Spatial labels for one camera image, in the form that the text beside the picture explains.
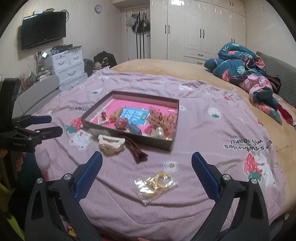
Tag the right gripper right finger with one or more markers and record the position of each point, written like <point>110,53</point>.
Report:
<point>239,212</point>

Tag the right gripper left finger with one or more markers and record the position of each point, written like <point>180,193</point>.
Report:
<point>54,212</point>

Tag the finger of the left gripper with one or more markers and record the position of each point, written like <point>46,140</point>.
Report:
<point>37,136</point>
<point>28,120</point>

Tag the clear packet red bow clip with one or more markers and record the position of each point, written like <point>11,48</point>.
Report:
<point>102,117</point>

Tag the cream claw hair clip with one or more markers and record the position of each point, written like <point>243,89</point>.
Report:
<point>111,145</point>

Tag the pink fluffy hair clip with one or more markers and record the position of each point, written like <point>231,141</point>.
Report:
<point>121,123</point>

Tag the small blue hair clip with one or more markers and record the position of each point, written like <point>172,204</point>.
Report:
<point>132,128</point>

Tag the dark red hair clip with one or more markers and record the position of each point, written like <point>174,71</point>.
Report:
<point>137,153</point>

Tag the brown dotted scrunchie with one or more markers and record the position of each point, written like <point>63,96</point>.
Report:
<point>166,121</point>

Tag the person's hand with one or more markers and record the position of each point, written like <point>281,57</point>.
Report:
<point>17,159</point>

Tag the grey chair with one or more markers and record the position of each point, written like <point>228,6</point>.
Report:
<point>37,96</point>

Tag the white drawer cabinet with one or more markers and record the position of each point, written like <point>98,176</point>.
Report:
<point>68,66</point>

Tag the pink strawberry print blanket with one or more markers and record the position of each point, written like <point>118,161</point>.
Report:
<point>162,198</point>

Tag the dark clothes pile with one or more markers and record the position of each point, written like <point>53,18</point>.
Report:
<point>99,61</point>

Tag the dark cardboard box tray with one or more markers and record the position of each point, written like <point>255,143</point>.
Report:
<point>157,140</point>

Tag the grey padded headboard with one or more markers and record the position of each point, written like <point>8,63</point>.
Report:
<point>285,72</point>

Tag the teal floral quilt pile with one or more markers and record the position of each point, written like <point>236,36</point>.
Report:
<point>239,66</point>

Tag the hanging bags on door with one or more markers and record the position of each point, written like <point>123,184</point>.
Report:
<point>138,22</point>

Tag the white wardrobe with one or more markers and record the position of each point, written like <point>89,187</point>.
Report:
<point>191,31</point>

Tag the black wall television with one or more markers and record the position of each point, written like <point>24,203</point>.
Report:
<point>42,28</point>

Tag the round wall clock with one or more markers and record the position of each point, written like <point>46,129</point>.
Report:
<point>98,9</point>

